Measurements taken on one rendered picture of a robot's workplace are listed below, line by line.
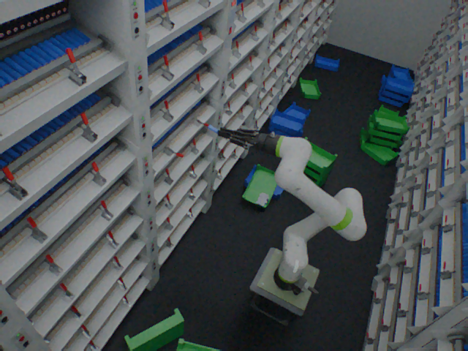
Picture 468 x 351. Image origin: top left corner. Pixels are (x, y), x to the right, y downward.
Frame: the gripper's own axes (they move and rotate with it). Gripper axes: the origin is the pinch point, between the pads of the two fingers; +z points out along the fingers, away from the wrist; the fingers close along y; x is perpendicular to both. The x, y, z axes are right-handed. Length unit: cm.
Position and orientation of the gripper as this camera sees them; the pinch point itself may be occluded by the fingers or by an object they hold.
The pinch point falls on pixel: (225, 133)
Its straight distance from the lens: 162.1
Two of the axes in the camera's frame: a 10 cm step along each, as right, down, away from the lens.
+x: 0.5, 7.5, 6.6
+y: -4.5, 6.1, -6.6
